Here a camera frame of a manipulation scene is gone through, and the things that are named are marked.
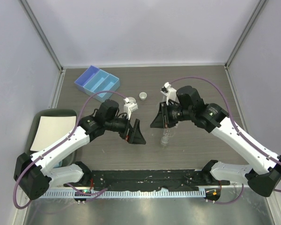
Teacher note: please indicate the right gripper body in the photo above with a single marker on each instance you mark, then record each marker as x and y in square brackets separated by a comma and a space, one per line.
[172, 114]

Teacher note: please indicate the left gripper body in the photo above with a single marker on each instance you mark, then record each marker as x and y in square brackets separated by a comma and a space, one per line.
[125, 133]

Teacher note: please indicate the small glass beaker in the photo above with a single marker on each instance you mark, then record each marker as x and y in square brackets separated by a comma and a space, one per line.
[169, 132]

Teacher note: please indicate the blue compartment organizer tray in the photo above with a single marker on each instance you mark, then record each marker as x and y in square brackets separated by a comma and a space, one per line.
[95, 80]

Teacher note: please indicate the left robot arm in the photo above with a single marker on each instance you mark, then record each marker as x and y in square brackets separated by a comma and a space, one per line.
[36, 173]

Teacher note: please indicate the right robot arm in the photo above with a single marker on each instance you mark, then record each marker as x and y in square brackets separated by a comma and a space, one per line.
[263, 171]

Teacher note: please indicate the clear plastic funnel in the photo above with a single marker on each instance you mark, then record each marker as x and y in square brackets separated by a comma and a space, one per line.
[163, 99]

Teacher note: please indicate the white ceramic crucible cup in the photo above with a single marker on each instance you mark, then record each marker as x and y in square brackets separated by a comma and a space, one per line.
[143, 96]

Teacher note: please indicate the white evaporating dish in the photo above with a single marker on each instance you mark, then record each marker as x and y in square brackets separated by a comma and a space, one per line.
[131, 99]

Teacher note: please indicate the dark green tray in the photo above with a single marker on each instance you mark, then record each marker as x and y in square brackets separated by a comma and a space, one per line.
[36, 120]

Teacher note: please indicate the white paper sheet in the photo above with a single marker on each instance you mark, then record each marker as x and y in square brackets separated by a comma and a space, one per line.
[50, 130]

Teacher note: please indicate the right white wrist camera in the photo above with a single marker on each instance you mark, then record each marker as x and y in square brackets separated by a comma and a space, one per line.
[169, 92]

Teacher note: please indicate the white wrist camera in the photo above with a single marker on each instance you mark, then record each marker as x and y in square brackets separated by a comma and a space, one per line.
[129, 108]
[169, 92]

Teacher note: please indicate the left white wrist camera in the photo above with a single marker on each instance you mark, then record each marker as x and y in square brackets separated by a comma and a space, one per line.
[129, 108]

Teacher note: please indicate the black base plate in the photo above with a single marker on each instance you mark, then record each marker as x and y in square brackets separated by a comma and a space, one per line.
[149, 180]

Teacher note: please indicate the white slotted cable duct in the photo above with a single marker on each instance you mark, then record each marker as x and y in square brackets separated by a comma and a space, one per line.
[163, 193]

